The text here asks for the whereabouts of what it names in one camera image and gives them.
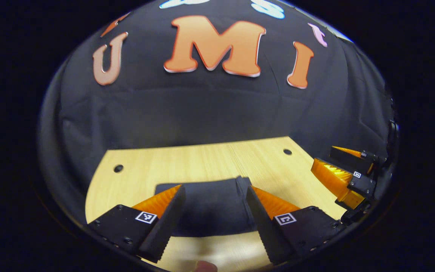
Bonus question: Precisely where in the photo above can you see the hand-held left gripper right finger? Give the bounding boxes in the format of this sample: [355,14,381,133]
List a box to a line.
[245,185,346,266]

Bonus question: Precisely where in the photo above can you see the black backdrop cloth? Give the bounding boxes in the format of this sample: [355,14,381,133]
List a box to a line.
[38,0,399,223]

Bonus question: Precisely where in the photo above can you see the dark grey jeans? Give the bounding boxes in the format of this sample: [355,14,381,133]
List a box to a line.
[154,176,258,237]

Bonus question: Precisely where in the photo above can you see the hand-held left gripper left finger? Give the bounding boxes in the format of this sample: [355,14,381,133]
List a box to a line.
[86,184,187,264]

